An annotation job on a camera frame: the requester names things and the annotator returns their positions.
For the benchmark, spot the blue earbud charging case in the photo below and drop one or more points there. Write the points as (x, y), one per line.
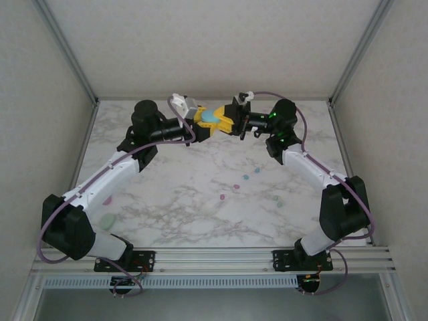
(210, 116)

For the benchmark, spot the pink earbud charging case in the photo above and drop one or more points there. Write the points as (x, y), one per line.
(108, 201)

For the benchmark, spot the green earbud charging case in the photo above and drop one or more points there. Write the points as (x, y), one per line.
(107, 221)

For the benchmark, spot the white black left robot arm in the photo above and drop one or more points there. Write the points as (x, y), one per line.
(110, 177)

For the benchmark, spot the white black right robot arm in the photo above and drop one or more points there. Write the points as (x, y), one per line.
(311, 167)

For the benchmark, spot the black controller board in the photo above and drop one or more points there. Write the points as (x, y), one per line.
(122, 282)
(311, 282)

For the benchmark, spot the aluminium back rail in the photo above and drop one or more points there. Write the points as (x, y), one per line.
(214, 98)

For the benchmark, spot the aluminium side rail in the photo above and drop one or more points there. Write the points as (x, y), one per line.
(341, 140)
(84, 143)

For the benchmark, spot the aluminium corner post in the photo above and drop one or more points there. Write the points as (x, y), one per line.
(69, 53)
(358, 53)

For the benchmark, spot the aluminium mounting rail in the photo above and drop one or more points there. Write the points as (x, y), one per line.
(214, 259)

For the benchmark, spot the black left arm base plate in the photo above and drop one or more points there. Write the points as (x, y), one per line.
(147, 257)

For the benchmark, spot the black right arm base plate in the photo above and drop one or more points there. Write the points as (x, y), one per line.
(282, 261)

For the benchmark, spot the aluminium frame leg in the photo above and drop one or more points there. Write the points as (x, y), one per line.
(28, 301)
(396, 301)

